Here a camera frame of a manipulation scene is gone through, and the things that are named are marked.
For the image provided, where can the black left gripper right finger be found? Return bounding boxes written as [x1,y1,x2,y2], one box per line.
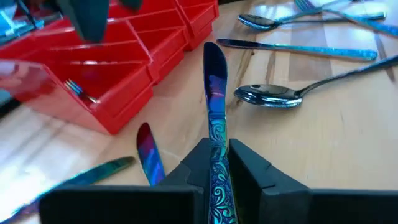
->
[228,138,398,224]

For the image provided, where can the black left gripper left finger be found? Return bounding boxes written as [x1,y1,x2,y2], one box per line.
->
[39,138,211,224]

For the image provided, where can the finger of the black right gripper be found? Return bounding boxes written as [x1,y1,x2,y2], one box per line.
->
[117,0,144,12]
[57,0,111,44]

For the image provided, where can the iridescent table knife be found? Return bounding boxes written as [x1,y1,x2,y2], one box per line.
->
[216,37,379,62]
[136,121,166,187]
[203,41,239,224]
[0,156,137,224]

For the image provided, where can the iridescent spoon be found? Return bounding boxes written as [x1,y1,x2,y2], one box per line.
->
[233,54,398,110]
[237,11,387,32]

